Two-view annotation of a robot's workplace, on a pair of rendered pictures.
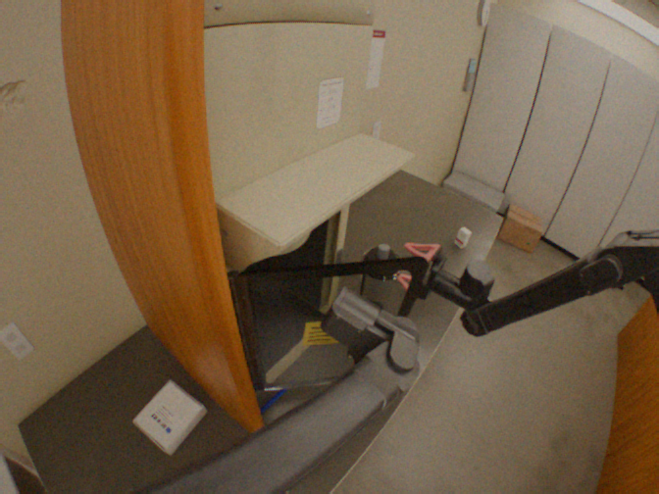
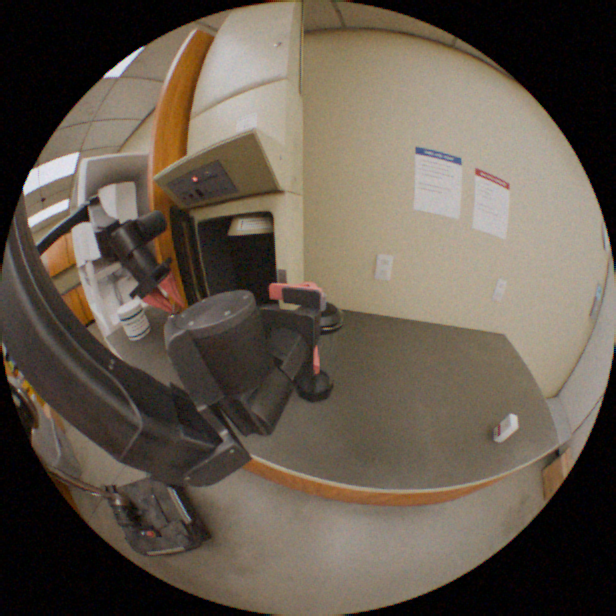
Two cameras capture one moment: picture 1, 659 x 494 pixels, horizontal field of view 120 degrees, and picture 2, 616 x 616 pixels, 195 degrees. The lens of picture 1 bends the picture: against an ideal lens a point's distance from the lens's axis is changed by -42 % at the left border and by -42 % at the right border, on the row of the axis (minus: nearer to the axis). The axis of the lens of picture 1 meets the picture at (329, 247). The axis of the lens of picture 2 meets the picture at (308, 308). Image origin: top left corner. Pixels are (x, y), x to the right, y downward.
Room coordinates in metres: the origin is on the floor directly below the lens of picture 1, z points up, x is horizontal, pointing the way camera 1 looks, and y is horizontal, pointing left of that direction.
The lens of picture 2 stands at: (0.51, -0.43, 1.35)
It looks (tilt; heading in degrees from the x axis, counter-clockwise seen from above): 28 degrees down; 74
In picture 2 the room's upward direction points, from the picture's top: straight up
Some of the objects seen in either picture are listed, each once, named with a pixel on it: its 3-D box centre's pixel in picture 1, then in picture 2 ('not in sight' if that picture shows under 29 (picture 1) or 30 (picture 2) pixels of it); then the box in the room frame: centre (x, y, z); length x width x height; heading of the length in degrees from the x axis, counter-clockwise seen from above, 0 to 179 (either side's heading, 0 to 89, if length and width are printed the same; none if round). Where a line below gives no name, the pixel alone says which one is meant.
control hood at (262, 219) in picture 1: (329, 200); (208, 177); (0.40, 0.01, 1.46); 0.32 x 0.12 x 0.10; 147
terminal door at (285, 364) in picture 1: (328, 339); (198, 296); (0.35, -0.02, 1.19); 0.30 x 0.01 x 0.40; 106
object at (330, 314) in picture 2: (381, 257); (318, 309); (0.61, -0.13, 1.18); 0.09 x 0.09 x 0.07
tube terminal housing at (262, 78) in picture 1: (250, 222); (256, 228); (0.50, 0.16, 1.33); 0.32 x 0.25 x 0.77; 147
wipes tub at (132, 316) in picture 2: not in sight; (133, 319); (-0.15, 0.28, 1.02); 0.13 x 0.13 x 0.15
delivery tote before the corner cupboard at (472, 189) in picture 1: (471, 201); (551, 428); (2.74, -1.37, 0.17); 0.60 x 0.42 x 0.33; 55
